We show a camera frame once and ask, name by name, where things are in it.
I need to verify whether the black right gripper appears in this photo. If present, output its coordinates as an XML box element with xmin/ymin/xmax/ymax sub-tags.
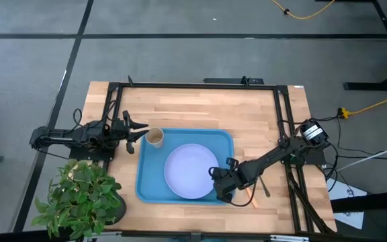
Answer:
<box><xmin>208</xmin><ymin>157</ymin><xmax>249</xmax><ymax>204</ymax></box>

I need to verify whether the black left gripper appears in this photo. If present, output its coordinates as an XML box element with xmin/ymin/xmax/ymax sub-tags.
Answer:
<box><xmin>110</xmin><ymin>110</ymin><xmax>151</xmax><ymax>155</ymax></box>

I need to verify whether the beige paper cup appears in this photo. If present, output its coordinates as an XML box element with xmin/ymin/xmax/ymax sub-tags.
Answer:
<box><xmin>144</xmin><ymin>126</ymin><xmax>165</xmax><ymax>149</ymax></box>

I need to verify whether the lavender round plate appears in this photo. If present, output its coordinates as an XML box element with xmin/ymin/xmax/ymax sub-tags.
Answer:
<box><xmin>163</xmin><ymin>143</ymin><xmax>220</xmax><ymax>200</ymax></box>

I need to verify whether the orange spoon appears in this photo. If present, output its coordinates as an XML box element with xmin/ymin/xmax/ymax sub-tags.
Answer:
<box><xmin>245</xmin><ymin>186</ymin><xmax>259</xmax><ymax>210</ymax></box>

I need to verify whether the blue plastic tray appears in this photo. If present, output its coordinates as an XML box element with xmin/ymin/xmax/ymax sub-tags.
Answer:
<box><xmin>134</xmin><ymin>127</ymin><xmax>236</xmax><ymax>206</ymax></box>

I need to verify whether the black plant pot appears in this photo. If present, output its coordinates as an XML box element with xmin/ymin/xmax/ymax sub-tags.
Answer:
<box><xmin>105</xmin><ymin>190</ymin><xmax>128</xmax><ymax>227</ymax></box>

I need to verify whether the green leafy plant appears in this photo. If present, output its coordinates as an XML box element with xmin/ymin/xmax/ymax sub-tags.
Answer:
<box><xmin>30</xmin><ymin>158</ymin><xmax>124</xmax><ymax>241</ymax></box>

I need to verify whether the white paper sheet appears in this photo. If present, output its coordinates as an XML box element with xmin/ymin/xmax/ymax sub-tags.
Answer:
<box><xmin>326</xmin><ymin>177</ymin><xmax>368</xmax><ymax>231</ymax></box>

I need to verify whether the black metal table frame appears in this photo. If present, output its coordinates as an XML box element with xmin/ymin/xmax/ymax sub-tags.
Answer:
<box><xmin>101</xmin><ymin>75</ymin><xmax>336</xmax><ymax>237</ymax></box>

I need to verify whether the white cable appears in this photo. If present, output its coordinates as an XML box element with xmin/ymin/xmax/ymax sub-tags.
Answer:
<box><xmin>337</xmin><ymin>138</ymin><xmax>387</xmax><ymax>173</ymax></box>

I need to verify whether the yellow cable with plug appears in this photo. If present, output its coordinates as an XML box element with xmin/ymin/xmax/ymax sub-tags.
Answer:
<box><xmin>338</xmin><ymin>91</ymin><xmax>387</xmax><ymax>120</ymax></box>

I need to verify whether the yellow extension cable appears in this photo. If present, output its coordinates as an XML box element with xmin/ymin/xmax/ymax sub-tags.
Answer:
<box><xmin>269</xmin><ymin>0</ymin><xmax>336</xmax><ymax>20</ymax></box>

